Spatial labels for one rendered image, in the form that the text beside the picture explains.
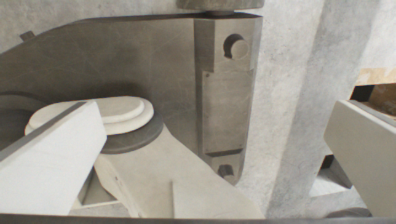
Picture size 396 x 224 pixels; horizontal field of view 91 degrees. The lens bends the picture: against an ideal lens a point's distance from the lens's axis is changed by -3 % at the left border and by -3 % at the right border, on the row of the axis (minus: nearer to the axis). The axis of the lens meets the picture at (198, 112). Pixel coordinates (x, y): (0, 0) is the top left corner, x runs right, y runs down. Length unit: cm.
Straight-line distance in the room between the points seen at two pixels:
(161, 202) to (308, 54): 69
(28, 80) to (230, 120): 46
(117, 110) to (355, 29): 80
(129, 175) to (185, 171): 8
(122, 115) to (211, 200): 20
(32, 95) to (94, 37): 19
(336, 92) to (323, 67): 15
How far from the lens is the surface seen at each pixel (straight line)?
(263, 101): 79
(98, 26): 46
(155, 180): 29
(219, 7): 43
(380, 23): 97
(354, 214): 147
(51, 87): 53
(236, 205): 22
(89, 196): 49
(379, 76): 109
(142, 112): 36
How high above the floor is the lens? 61
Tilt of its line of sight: 58 degrees down
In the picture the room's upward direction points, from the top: 160 degrees clockwise
